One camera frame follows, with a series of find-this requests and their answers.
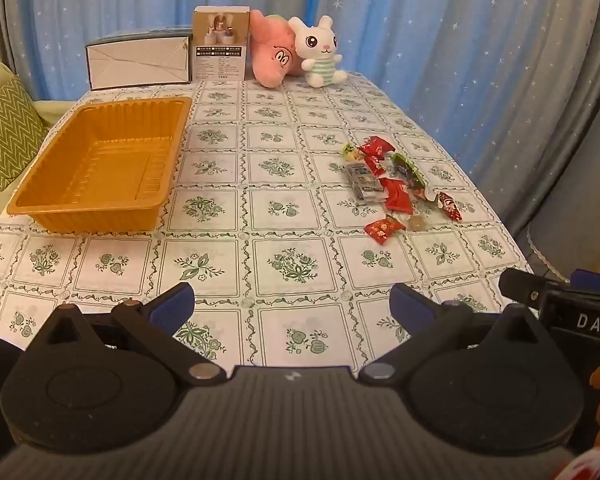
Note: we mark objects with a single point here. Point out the light green sofa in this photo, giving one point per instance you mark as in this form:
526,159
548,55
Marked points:
55,112

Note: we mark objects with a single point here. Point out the orange plastic tray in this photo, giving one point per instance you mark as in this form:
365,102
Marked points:
100,170

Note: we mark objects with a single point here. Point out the yellow wrapped candy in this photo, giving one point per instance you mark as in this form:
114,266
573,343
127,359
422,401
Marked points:
351,151

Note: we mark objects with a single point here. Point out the translucent jelly cup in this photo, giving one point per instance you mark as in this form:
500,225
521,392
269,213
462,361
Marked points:
416,223

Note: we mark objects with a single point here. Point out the white candy wrapper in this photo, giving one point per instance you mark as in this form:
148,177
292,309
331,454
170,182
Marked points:
359,174

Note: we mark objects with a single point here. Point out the white cardboard box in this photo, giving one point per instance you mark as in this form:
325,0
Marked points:
137,65

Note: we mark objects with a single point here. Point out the blue star curtain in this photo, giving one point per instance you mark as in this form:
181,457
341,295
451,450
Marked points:
430,35

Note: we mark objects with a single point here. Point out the green floral tablecloth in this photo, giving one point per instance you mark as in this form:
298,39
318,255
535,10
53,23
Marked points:
280,110

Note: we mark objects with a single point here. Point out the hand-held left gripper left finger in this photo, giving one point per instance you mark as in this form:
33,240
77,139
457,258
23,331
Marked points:
172,306

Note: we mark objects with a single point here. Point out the silver snack packet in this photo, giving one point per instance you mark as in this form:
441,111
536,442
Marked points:
369,194

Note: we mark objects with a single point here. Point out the green zigzag cushion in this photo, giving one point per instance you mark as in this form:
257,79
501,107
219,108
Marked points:
5,130

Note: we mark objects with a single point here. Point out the dark red twisted candy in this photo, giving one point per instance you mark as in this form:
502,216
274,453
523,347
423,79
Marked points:
450,206

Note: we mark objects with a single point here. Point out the shiny red snack packet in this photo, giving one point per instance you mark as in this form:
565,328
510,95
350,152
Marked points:
375,146

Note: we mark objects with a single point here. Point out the white green wrapper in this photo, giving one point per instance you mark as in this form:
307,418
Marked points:
430,197

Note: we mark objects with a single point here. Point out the pink star plush toy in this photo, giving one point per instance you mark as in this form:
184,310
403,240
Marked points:
272,55

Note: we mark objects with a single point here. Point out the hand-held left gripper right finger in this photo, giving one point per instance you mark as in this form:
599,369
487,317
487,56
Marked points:
411,306

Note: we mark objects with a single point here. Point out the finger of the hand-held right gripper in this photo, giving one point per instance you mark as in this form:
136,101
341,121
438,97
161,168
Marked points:
520,285
597,280

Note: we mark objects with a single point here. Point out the long green snack packet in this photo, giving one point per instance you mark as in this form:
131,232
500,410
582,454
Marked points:
416,180

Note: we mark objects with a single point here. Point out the large matte red packet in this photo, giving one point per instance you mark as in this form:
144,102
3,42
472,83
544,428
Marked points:
397,197

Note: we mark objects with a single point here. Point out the red patterned candy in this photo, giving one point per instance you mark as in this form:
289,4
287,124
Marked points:
384,229

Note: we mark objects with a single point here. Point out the brown product box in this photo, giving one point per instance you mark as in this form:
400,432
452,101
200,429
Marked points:
220,45

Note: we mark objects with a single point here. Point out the white bunny plush toy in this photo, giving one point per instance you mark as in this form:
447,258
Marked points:
320,50

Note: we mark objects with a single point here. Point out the small red figure candy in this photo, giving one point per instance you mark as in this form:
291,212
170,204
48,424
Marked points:
375,165

